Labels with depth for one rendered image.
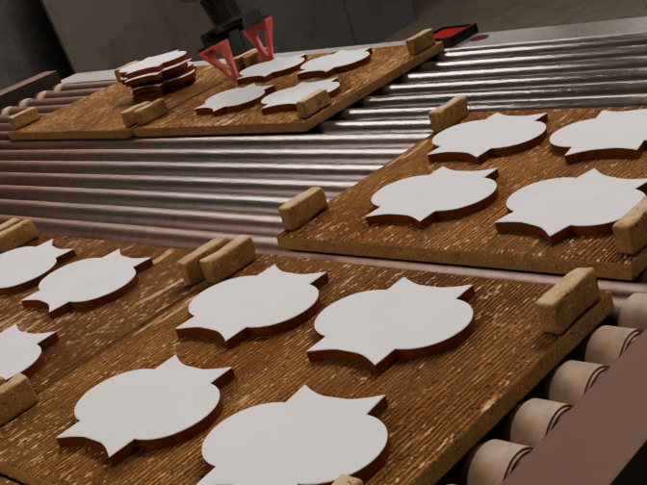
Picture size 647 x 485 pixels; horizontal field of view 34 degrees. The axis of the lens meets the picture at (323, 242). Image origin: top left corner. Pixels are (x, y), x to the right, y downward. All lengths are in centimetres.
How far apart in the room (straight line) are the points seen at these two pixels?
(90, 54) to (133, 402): 440
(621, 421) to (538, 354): 13
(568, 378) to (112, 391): 37
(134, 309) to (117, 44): 428
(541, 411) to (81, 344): 47
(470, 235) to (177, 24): 465
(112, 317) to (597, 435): 56
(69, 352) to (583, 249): 47
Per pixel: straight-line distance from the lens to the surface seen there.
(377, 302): 88
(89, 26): 524
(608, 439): 64
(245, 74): 192
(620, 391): 68
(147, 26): 545
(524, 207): 99
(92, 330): 105
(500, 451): 70
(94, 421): 86
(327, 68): 176
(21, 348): 105
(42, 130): 210
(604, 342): 80
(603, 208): 95
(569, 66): 151
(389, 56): 178
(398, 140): 139
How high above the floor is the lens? 131
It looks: 21 degrees down
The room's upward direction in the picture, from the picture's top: 17 degrees counter-clockwise
